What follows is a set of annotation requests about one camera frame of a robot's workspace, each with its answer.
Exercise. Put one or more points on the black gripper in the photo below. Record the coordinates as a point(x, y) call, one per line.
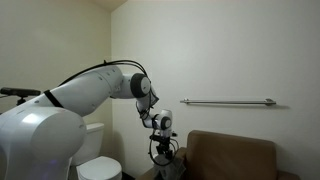
point(164, 143)

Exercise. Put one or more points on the white toilet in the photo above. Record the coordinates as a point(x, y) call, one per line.
point(96, 166)

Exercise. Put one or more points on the chrome wall grab bar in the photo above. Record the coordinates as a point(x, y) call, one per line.
point(230, 101)

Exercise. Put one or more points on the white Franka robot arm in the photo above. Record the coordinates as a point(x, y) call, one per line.
point(83, 90)

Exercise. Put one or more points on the grey terry towel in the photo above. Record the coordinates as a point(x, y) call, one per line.
point(170, 168)

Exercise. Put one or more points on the black camera on stand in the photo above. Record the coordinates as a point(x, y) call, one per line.
point(20, 91)

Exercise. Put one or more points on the brown leather armchair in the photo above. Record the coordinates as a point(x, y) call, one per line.
point(230, 156)

